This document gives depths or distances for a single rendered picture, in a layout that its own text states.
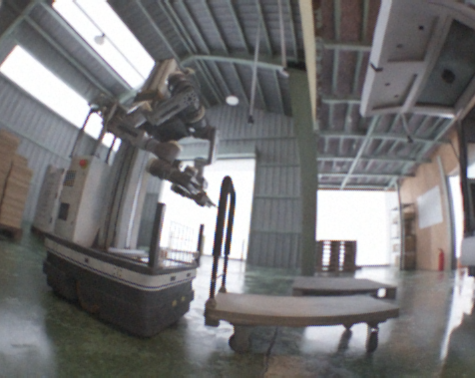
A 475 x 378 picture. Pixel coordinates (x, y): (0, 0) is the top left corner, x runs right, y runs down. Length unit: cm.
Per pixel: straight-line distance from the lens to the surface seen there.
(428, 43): 186
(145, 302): 85
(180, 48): 830
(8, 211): 304
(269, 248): 713
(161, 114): 108
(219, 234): 82
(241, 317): 84
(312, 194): 412
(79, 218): 118
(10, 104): 780
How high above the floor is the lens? 44
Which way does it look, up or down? 17 degrees up
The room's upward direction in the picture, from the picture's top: 7 degrees clockwise
